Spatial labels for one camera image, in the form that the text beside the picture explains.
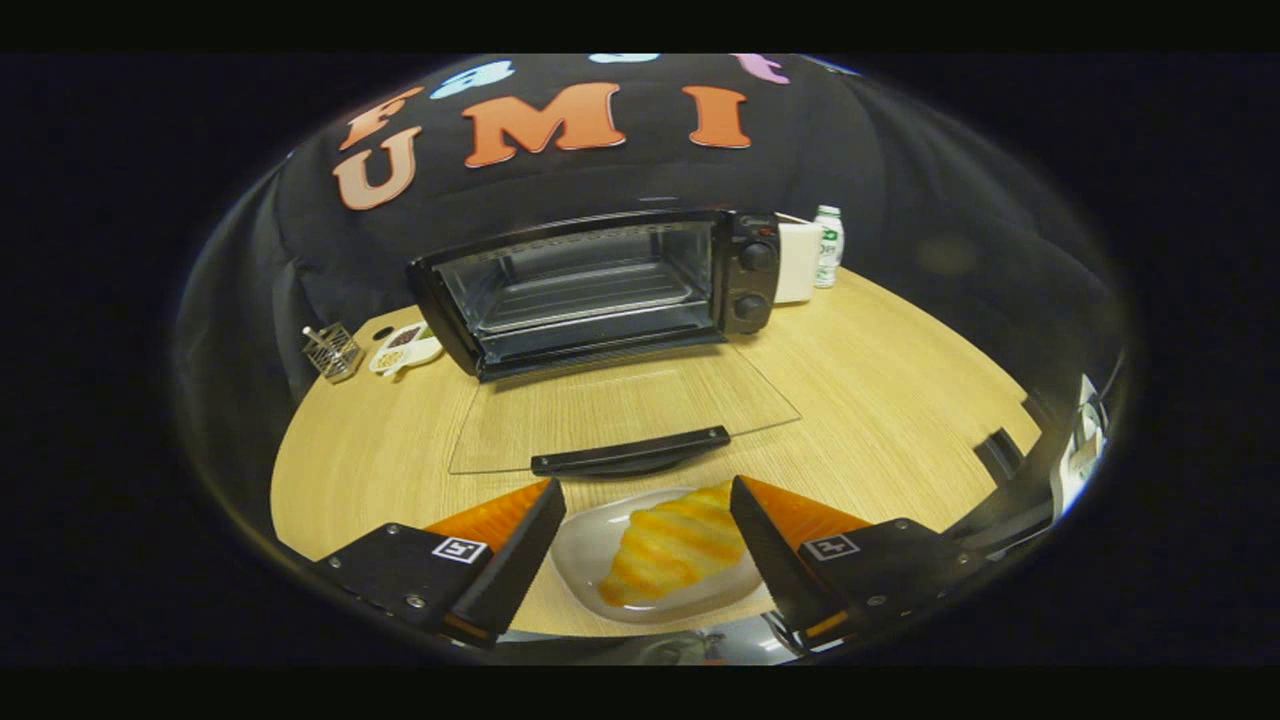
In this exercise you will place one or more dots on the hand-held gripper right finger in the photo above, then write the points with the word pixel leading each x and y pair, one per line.
pixel 775 560

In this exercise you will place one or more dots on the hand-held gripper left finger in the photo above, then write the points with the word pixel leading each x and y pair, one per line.
pixel 520 560

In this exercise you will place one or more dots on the golden croissant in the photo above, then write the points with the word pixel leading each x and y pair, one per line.
pixel 665 545

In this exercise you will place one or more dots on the black toaster oven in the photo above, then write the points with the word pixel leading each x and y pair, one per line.
pixel 745 270

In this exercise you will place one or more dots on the white oval plate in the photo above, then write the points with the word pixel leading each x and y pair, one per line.
pixel 580 550

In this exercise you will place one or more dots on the white sectioned snack dish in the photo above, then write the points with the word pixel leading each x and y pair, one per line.
pixel 405 348

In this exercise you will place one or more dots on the white box with dark label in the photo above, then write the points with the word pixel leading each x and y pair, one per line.
pixel 797 262

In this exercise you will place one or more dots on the small white bottle green label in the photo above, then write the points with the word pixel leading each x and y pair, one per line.
pixel 829 250

